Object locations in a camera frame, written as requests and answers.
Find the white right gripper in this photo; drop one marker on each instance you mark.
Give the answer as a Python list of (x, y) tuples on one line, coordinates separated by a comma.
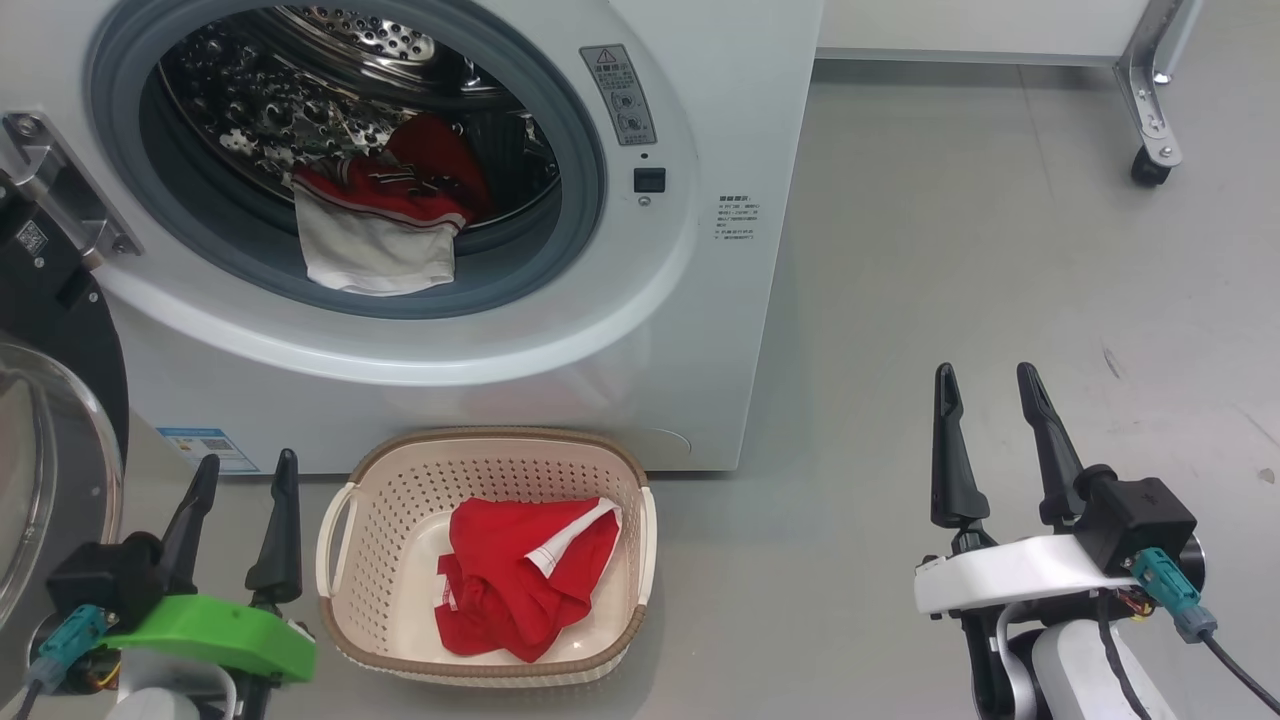
[(1010, 575)]

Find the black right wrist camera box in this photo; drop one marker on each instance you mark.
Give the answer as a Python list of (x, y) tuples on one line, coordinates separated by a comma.
[(1140, 520)]

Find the black round glass washer door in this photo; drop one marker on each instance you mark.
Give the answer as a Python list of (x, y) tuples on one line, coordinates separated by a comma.
[(60, 330)]

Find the grey metal leg with caster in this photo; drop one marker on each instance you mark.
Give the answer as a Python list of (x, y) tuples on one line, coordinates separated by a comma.
[(1150, 110)]

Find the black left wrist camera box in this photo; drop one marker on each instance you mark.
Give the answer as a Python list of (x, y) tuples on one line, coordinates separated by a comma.
[(100, 585)]

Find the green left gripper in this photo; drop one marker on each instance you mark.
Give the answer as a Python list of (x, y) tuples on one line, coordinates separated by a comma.
[(220, 630)]

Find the white partition panel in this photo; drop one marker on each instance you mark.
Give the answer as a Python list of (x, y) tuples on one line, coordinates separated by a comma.
[(980, 25)]

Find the red shorts white stripe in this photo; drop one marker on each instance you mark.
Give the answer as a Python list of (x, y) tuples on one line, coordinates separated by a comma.
[(510, 600)]

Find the red and white shirt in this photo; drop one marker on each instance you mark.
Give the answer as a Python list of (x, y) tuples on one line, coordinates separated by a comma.
[(380, 255)]

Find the cream perforated basket brown rim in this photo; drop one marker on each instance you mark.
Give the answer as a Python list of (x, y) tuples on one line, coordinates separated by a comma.
[(400, 500)]

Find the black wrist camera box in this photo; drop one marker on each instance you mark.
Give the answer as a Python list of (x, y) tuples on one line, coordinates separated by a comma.
[(100, 585), (1140, 520)]

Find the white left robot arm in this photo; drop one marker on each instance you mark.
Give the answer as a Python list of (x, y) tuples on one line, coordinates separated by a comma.
[(170, 700)]

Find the white front-load washing machine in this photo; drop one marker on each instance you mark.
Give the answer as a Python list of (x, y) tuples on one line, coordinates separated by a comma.
[(700, 350)]

